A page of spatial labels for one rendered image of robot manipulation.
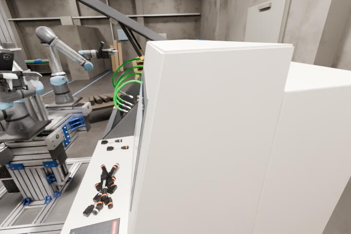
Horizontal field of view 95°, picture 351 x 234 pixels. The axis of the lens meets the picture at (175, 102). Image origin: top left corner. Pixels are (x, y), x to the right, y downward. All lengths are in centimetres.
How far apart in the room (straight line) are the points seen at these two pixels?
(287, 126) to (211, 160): 17
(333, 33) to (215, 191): 239
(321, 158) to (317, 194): 14
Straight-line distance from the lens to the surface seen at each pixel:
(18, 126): 140
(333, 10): 256
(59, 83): 174
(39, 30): 177
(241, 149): 36
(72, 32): 781
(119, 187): 81
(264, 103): 33
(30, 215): 207
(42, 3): 1085
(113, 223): 72
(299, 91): 38
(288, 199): 58
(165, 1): 933
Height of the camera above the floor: 157
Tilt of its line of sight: 22 degrees down
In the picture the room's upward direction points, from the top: 2 degrees counter-clockwise
